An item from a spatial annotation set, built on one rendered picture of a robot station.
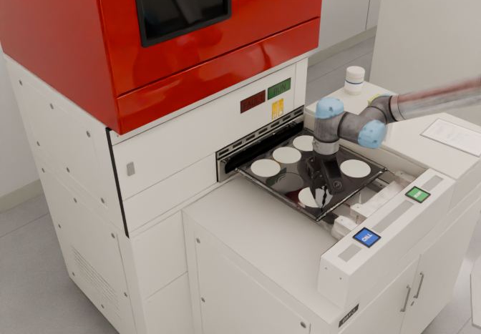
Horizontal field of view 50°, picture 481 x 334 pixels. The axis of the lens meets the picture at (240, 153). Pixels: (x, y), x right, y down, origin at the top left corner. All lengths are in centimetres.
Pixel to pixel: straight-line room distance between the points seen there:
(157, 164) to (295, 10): 65
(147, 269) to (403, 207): 85
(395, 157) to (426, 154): 10
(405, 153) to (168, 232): 83
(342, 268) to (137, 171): 64
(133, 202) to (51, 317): 114
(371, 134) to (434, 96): 18
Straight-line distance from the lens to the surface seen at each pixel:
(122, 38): 128
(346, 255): 141
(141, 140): 149
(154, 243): 174
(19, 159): 315
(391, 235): 148
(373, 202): 170
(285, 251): 158
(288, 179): 172
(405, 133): 190
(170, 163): 160
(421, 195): 163
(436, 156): 182
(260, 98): 176
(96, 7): 123
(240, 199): 176
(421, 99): 142
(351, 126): 139
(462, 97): 138
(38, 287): 275
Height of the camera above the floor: 196
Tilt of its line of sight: 35 degrees down
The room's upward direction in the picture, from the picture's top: 1 degrees counter-clockwise
